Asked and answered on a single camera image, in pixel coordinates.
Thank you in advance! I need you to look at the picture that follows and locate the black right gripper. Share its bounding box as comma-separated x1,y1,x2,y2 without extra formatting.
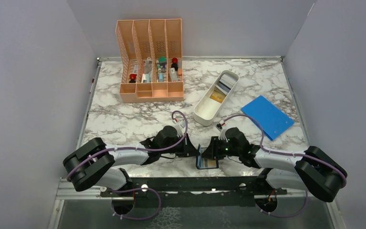
201,136,241,160

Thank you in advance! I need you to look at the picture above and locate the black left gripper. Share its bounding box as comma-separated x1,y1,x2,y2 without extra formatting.
160,133,200,158

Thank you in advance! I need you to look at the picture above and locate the black leather card holder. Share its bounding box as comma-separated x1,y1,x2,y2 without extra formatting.
195,144,219,170

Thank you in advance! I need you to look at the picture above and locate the white oblong plastic tray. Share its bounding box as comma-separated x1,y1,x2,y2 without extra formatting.
193,70,239,126

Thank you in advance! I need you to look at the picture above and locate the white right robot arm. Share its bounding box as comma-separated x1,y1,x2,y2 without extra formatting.
201,127,347,202

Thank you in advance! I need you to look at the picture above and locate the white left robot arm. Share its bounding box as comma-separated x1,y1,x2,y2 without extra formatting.
62,125,199,196

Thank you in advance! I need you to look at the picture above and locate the stack of cards in tray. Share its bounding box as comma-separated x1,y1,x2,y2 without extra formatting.
209,71,239,103

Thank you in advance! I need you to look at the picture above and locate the red cap bottle right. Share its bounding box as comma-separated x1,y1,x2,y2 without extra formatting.
171,58,179,72

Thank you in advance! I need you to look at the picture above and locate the red cap bottle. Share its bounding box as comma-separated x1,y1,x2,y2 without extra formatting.
129,73,137,83
171,58,179,72

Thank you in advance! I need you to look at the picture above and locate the red cap bottle left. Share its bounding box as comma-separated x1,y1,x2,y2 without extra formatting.
129,73,137,83

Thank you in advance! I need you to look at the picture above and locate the green cap bottle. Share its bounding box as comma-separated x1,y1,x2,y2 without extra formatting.
156,56,167,72

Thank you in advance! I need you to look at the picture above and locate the orange plastic file organizer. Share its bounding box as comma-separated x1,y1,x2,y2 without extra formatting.
115,19,184,103

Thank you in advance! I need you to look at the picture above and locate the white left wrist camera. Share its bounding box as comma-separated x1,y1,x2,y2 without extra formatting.
173,123,185,137

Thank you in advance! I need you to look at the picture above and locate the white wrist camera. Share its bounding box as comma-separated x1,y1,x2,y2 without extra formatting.
173,123,185,137
216,123,228,142

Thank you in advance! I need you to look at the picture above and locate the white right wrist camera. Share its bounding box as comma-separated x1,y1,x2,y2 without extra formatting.
216,123,228,142

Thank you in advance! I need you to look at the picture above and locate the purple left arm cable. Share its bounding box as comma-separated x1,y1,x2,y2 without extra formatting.
66,110,189,221

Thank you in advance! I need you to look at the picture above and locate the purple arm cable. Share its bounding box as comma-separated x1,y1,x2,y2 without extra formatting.
66,110,189,221
216,114,348,219

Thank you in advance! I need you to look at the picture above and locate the black metal base rail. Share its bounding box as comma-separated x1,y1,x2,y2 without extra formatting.
100,176,287,208

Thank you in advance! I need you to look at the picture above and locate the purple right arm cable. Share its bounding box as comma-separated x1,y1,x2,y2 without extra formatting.
216,114,348,219

